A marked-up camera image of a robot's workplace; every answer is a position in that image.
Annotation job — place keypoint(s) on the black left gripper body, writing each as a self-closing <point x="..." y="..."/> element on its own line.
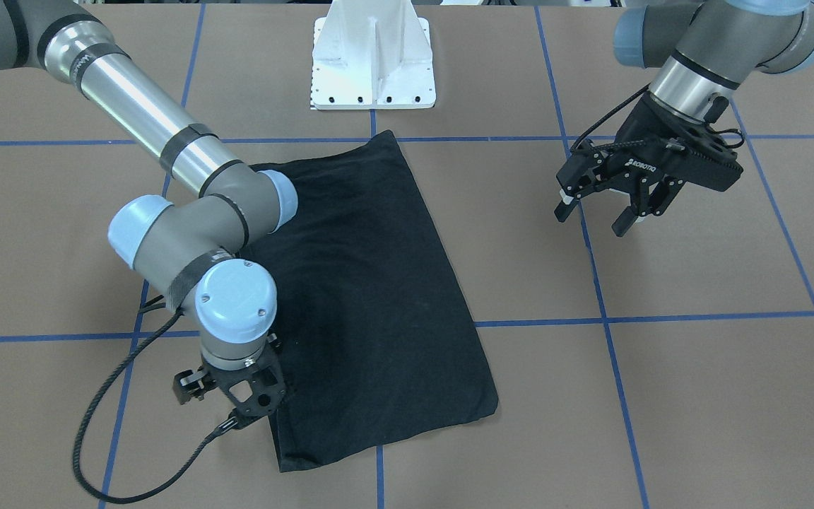
<point x="639" y="143"/>

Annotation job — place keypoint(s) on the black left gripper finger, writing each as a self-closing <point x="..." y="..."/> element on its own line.
<point x="565" y="209"/>
<point x="623" y="223"/>

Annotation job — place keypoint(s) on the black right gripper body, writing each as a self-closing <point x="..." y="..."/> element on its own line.
<point x="189" y="384"/>

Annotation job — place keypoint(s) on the black graphic t-shirt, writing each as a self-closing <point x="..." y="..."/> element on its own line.
<point x="377" y="342"/>

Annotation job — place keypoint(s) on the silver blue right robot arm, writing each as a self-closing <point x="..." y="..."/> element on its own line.
<point x="68" y="305"/>

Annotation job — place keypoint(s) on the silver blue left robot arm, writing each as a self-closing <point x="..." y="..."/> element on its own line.
<point x="703" y="53"/>

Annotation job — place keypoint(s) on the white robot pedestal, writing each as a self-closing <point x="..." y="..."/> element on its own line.
<point x="372" y="55"/>

